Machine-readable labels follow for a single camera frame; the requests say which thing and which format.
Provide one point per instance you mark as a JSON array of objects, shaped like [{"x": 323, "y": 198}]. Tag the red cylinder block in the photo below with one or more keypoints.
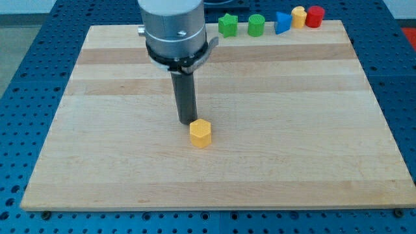
[{"x": 315, "y": 15}]

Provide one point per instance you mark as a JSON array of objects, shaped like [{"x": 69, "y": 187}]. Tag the blue triangle block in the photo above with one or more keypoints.
[{"x": 282, "y": 23}]

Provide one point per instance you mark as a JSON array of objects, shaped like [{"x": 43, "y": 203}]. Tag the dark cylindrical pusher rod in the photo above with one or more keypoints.
[{"x": 185, "y": 97}]

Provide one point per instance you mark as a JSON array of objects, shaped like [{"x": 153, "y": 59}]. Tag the wooden board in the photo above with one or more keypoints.
[{"x": 294, "y": 125}]

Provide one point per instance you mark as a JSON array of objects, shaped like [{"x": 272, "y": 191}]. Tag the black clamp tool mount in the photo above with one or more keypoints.
[{"x": 185, "y": 65}]

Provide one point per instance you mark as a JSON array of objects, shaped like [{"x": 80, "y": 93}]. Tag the green star block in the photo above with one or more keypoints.
[{"x": 228, "y": 25}]

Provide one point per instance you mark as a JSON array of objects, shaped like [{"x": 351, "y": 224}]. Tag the yellow hexagon block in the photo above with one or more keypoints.
[{"x": 200, "y": 133}]

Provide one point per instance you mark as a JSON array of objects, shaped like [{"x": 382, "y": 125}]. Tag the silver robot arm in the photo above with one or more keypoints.
[{"x": 176, "y": 41}]

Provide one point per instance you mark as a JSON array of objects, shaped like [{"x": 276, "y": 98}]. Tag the green cylinder block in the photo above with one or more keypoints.
[{"x": 256, "y": 25}]

